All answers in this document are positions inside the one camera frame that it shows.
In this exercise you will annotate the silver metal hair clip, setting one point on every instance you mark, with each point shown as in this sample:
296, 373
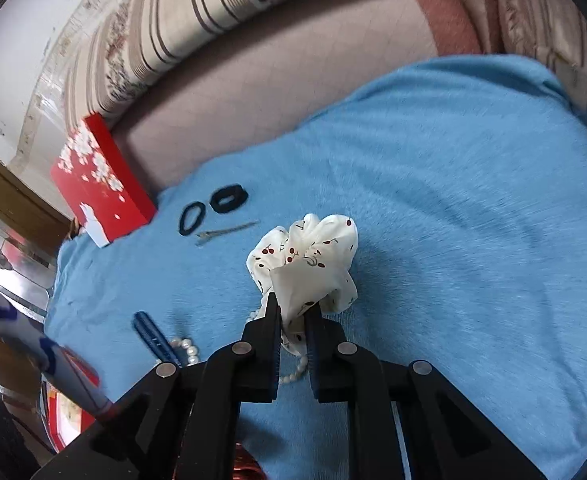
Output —
223, 231

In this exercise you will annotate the light blue blanket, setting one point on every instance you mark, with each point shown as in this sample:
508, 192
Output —
448, 220

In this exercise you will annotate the striped floral back cushion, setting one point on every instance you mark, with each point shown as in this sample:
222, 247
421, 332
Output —
548, 15

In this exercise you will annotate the pink sofa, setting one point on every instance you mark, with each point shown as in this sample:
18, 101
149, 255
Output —
283, 85

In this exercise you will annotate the white cherry print scrunchie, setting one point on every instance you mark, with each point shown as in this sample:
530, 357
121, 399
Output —
303, 260

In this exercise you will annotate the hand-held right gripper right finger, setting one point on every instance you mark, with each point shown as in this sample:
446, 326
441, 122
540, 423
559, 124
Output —
312, 360

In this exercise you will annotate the long striped floral cushion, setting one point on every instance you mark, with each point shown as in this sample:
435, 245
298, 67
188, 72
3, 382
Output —
183, 20

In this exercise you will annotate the red jewelry box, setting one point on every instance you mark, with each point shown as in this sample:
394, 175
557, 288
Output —
68, 410

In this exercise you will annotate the brown wooden cabinet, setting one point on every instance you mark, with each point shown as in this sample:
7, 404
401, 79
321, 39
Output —
18, 195

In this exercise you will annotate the red flower print box lid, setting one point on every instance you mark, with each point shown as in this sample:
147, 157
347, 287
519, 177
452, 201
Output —
101, 180

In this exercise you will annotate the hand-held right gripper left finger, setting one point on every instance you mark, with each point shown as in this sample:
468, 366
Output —
275, 360

